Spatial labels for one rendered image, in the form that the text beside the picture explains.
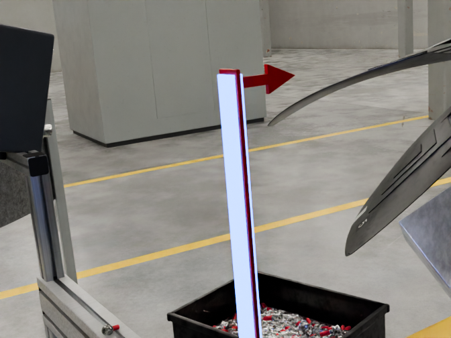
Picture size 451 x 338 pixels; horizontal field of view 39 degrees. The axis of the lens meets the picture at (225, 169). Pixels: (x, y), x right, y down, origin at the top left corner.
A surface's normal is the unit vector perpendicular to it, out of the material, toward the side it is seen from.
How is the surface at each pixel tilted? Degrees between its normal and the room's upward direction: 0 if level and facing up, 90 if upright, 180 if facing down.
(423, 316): 0
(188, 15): 90
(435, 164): 49
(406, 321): 0
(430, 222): 55
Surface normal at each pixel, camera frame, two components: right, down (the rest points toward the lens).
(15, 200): 0.92, 0.01
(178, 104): 0.47, 0.17
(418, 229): -0.34, -0.35
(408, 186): -0.78, -0.60
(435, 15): -0.88, 0.18
